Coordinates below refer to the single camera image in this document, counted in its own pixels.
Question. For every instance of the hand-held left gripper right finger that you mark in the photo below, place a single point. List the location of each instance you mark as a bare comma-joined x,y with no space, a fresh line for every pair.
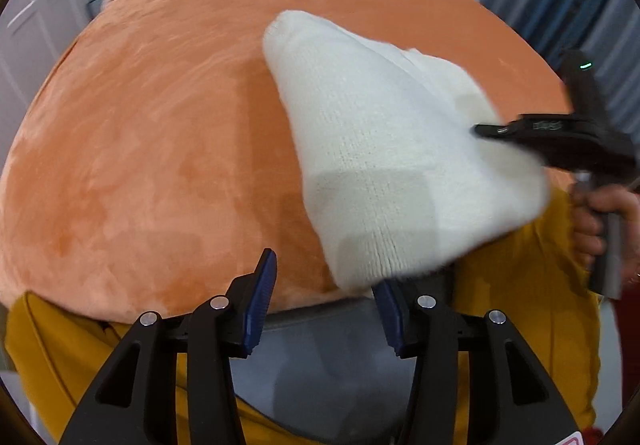
392,320

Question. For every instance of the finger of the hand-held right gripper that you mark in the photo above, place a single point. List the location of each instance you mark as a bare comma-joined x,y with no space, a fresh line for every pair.
520,134

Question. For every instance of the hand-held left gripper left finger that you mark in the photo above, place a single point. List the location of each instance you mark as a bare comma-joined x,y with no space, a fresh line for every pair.
260,305

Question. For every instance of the white knit cardigan red buttons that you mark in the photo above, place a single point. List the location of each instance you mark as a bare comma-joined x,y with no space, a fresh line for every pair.
380,150

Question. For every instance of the person's right hand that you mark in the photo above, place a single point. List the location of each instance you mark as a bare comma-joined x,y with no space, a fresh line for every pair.
587,230

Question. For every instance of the grey bed base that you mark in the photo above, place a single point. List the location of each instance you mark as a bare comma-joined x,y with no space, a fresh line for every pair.
325,355

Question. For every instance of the person's yellow clothing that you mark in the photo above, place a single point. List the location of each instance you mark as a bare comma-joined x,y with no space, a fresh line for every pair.
525,285

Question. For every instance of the orange plush blanket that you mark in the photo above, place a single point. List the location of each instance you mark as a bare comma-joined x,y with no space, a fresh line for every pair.
150,150

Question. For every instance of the white wardrobe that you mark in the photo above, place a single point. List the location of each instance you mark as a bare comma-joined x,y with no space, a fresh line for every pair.
45,0

